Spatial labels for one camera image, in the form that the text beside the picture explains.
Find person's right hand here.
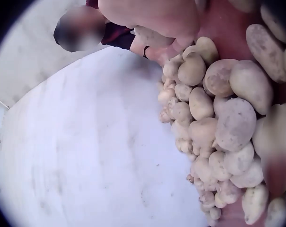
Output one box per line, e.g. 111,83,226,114
98,0,200,52

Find person's left hand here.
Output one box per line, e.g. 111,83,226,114
146,45,179,68

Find person's right fingers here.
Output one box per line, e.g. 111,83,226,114
169,23,200,52

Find single pale potato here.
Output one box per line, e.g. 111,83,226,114
133,26,174,48

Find pink red container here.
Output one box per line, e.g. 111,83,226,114
198,0,286,227

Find person's body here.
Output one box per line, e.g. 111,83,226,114
85,0,136,51

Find pile of potatoes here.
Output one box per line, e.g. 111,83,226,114
157,0,286,227

